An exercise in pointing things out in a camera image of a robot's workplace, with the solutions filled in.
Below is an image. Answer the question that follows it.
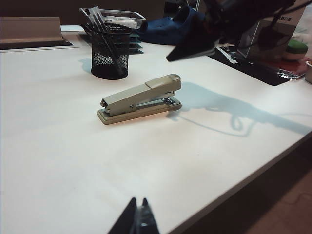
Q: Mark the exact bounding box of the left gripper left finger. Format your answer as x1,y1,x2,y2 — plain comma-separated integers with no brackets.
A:
120,196,138,234

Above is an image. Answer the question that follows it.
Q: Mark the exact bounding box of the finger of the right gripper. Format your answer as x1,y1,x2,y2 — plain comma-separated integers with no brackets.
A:
166,34,220,59
167,47,216,62

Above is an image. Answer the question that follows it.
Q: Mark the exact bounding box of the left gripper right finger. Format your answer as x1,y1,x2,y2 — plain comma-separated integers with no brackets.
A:
141,197,160,234

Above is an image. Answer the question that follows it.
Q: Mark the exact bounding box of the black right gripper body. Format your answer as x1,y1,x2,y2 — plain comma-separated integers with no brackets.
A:
204,0,263,46

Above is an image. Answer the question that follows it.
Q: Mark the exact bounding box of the beige metal stapler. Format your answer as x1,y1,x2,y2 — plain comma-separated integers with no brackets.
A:
97,74,183,126

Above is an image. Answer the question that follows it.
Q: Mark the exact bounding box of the blue rubber slipper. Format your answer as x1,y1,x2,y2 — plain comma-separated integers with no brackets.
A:
173,5,208,45
139,19,187,46

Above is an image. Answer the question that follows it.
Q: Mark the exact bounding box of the cardboard box with labels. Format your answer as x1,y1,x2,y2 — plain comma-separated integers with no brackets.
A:
237,0,305,60

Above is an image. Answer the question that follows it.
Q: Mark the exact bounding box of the green white round container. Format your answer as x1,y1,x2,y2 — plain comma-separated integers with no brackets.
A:
284,39,309,61

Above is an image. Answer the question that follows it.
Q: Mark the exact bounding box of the clear plastic box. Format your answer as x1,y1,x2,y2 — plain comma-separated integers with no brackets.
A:
99,9,147,30

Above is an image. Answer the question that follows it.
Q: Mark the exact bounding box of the red flat packet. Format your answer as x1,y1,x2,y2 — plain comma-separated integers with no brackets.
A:
274,58,312,74

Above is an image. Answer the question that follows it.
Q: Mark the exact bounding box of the black mesh pen holder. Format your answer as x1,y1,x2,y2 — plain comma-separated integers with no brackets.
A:
90,24,132,80

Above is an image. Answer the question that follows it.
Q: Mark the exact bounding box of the white black pen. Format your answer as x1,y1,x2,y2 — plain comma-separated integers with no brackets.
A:
94,8,125,75
84,7,115,61

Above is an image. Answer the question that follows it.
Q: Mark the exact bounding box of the beige cable tray cover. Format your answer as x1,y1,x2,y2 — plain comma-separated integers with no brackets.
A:
0,16,74,50

